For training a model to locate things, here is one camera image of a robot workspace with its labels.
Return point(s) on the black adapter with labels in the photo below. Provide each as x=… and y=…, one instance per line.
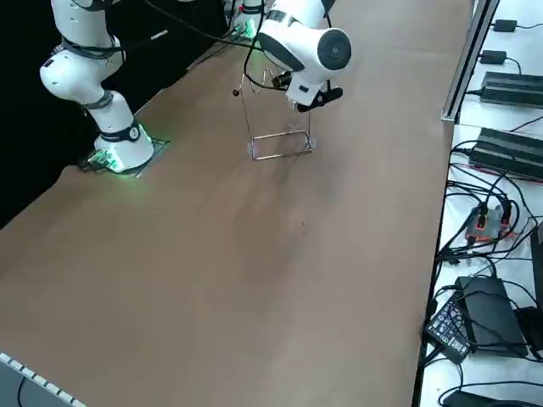
x=447, y=335

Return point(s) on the large black power supply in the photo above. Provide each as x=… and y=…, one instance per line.
x=515, y=87
x=509, y=152

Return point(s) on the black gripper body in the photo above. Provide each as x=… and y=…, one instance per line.
x=326, y=96

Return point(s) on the big black adapter box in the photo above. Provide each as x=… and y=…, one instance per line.
x=492, y=313

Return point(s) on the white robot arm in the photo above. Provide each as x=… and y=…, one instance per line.
x=123, y=135
x=250, y=10

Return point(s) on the clear tape patch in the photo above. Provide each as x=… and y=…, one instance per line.
x=250, y=149
x=312, y=145

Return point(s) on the aluminium camera post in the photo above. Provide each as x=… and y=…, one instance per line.
x=466, y=63

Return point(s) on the small black power adapter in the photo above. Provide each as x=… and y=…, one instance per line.
x=493, y=56
x=505, y=24

